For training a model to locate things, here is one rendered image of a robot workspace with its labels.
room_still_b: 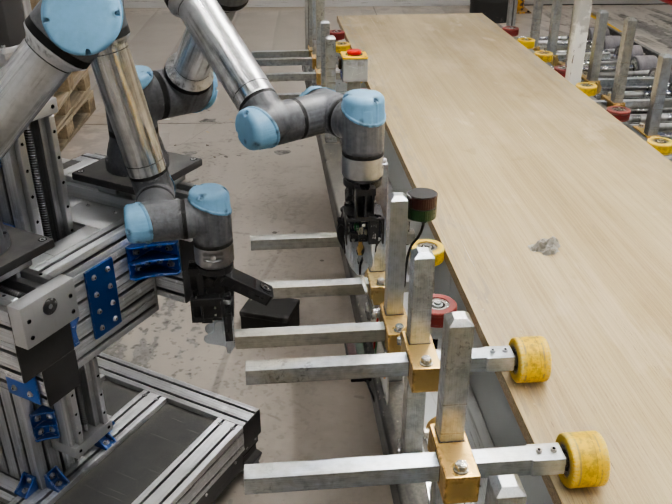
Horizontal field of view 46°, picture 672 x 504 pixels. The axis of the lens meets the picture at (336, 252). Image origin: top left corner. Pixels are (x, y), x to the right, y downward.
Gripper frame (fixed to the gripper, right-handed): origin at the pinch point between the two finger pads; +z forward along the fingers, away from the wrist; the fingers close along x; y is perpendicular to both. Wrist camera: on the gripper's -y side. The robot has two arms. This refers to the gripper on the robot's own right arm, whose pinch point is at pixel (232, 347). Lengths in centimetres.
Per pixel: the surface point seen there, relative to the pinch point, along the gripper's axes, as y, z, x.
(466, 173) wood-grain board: -65, -7, -69
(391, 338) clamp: -32.0, -3.5, 5.0
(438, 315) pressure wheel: -41.6, -7.7, 3.9
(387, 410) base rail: -31.3, 12.6, 7.7
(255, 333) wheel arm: -4.9, -3.4, 0.6
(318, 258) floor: -31, 83, -187
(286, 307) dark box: -14, 71, -126
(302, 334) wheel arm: -14.3, -3.2, 1.5
